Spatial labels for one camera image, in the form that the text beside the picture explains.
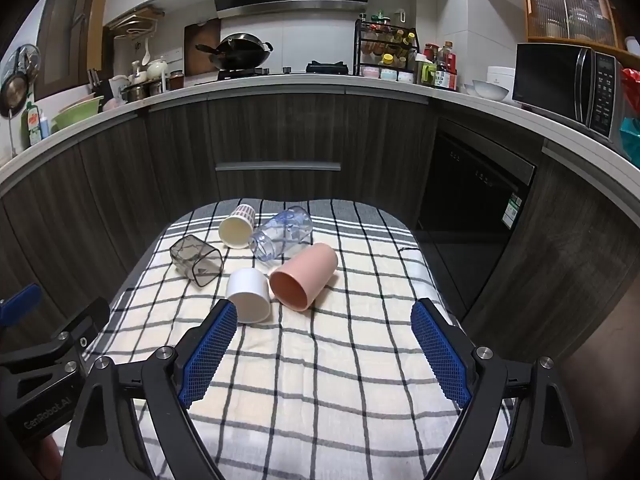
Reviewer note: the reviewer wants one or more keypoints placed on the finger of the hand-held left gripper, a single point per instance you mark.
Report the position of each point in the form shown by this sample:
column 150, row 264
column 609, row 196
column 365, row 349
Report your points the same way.
column 20, row 302
column 82, row 322

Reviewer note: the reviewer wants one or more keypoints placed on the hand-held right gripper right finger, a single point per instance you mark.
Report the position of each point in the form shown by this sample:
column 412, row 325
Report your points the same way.
column 440, row 350

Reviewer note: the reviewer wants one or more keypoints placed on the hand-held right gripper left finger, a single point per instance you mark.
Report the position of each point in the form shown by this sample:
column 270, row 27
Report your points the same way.
column 210, row 355

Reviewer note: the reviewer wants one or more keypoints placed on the white cup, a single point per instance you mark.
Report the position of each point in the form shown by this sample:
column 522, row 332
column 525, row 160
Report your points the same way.
column 247, row 292

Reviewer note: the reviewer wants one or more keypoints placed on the grey transparent square cup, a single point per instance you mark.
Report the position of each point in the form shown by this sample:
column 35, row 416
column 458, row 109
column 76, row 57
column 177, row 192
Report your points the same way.
column 195, row 260

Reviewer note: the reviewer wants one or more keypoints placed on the pink cup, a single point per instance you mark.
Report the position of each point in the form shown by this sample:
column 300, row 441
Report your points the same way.
column 305, row 272

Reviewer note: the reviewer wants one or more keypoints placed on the cream striped cup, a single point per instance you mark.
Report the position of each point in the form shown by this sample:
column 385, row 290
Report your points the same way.
column 235, row 230

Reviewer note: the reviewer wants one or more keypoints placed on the clear blue-printed cup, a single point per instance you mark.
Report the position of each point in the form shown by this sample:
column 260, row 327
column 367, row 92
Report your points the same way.
column 282, row 232

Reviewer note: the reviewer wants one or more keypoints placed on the person's left hand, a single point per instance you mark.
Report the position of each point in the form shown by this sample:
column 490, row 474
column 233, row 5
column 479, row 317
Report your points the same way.
column 47, row 457

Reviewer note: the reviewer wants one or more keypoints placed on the checkered cloth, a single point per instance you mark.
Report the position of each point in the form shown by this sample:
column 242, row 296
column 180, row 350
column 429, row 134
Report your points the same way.
column 320, row 360

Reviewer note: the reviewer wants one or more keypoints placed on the black dishwasher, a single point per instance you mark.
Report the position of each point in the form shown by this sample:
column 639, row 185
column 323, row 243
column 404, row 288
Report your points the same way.
column 465, row 220

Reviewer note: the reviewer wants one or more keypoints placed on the green dish soap bottle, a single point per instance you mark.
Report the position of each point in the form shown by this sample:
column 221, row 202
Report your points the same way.
column 32, row 125

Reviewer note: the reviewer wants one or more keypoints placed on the green basin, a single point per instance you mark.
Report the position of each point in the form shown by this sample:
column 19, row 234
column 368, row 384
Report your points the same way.
column 75, row 115

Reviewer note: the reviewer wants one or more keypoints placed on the hanging frying pan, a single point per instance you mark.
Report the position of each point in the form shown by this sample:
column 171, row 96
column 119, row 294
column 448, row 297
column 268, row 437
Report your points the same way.
column 17, row 82

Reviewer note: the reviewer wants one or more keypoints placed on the black knife block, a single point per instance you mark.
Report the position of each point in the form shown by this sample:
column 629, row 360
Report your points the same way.
column 102, row 87

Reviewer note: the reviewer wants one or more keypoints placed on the steel pot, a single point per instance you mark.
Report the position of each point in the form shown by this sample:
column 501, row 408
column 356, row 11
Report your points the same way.
column 135, row 92

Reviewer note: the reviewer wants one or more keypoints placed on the white teapot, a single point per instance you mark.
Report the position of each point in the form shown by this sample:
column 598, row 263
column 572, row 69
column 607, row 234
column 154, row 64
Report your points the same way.
column 156, row 69

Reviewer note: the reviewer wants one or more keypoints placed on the white bowl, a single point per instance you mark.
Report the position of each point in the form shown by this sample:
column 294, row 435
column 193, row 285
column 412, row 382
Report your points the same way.
column 490, row 90

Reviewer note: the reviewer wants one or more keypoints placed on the white rice cooker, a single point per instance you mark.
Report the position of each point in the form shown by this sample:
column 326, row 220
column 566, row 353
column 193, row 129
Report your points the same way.
column 502, row 80

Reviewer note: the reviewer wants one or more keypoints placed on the dark sauce bottle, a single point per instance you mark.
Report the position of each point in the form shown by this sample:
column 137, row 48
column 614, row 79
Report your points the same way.
column 447, row 67

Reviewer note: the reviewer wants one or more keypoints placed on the black gas burner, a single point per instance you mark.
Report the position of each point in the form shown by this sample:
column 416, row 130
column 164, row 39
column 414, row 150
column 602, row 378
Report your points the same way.
column 327, row 67
column 242, row 73

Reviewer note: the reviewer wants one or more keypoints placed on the teal plastic bag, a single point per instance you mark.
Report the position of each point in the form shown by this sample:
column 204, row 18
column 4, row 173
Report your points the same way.
column 631, row 137

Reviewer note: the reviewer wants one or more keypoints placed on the black microwave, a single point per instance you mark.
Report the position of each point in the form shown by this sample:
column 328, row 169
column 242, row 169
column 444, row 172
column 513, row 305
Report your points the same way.
column 555, row 80

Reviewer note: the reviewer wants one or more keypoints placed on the wooden cutting board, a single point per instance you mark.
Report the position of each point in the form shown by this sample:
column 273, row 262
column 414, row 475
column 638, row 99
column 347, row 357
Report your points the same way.
column 197, row 42

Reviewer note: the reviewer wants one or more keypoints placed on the black spice rack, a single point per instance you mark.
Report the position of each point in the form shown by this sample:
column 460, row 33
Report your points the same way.
column 385, row 50

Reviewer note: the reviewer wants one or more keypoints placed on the black wok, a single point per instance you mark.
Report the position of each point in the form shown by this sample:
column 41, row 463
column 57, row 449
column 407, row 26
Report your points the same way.
column 240, row 50

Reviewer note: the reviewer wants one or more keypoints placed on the red plastic bag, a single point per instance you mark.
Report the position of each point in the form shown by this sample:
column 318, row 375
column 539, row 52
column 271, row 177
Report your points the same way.
column 631, row 87

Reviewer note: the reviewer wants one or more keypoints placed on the wooden glass-door cabinet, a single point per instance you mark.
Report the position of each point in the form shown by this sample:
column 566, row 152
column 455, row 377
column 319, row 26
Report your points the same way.
column 570, row 10

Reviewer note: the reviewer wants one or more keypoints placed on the wall-mounted rack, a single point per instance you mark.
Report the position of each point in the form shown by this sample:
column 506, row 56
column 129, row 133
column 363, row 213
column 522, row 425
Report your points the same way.
column 135, row 20

